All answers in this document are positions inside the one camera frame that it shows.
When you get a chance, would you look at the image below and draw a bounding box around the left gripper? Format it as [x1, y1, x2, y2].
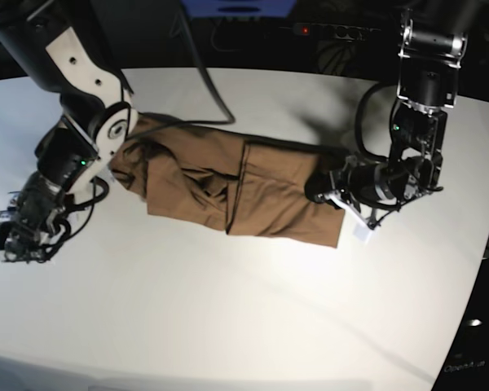
[304, 156, 395, 214]

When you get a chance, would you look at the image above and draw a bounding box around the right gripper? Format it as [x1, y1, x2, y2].
[0, 219, 72, 264]

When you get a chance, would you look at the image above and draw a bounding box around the brown T-shirt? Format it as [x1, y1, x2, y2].
[109, 113, 345, 248]

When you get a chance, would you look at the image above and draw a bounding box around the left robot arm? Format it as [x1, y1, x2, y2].
[304, 1, 489, 227]

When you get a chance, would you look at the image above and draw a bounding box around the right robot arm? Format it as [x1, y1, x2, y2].
[0, 1, 148, 263]

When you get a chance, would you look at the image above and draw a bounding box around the black power strip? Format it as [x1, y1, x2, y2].
[292, 23, 381, 42]

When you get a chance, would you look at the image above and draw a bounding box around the blue box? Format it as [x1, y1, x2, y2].
[181, 0, 297, 18]

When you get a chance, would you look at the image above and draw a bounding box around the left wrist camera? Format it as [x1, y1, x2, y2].
[353, 224, 373, 244]

